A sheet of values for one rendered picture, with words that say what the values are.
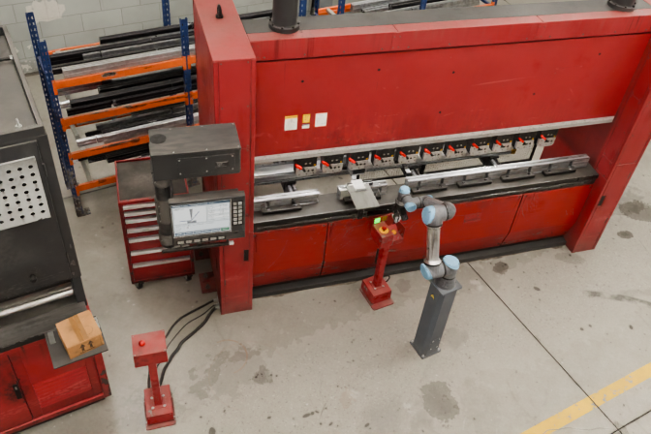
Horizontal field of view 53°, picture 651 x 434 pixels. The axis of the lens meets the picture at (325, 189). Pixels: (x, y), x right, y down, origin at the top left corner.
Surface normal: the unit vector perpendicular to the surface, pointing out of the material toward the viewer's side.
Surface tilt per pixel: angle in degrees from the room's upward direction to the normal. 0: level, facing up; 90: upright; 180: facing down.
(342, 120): 90
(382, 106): 90
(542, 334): 0
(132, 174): 0
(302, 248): 90
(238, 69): 90
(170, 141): 0
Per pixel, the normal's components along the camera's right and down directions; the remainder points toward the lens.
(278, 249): 0.28, 0.66
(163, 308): 0.08, -0.75
